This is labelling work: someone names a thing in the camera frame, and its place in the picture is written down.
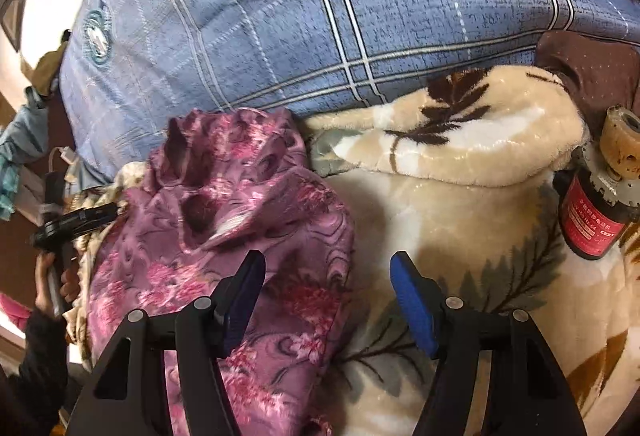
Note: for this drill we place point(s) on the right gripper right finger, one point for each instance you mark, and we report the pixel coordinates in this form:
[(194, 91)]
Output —
[(528, 393)]

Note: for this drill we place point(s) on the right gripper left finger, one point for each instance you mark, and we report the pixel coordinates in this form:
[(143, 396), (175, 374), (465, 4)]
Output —
[(126, 392)]

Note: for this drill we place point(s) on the purple floral garment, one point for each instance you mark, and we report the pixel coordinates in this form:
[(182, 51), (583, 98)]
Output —
[(221, 185)]

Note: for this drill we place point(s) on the person's left hand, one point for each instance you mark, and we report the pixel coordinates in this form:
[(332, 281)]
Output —
[(70, 284)]

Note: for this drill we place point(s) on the brown wooden bedside furniture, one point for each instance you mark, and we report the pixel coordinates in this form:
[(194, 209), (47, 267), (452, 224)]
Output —
[(18, 257)]

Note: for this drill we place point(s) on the teal plaid hanging cloth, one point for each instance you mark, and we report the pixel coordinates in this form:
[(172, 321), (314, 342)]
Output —
[(24, 140)]

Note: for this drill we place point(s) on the magenta pink cloth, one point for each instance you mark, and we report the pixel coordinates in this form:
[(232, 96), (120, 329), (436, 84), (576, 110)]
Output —
[(17, 313)]

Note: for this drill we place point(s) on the olive green cloth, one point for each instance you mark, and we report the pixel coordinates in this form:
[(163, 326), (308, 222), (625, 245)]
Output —
[(46, 70)]

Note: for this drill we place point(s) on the red labelled canister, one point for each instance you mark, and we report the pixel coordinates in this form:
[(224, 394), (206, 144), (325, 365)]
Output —
[(602, 198)]

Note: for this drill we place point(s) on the beige leaf-pattern fleece blanket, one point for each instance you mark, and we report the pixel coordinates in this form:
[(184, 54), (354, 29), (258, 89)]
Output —
[(458, 175)]

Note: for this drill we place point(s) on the blue plaid quilt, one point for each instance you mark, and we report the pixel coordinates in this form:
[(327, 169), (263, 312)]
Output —
[(132, 65)]

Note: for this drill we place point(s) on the brown dotted pillow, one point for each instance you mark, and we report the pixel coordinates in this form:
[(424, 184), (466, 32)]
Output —
[(597, 75)]

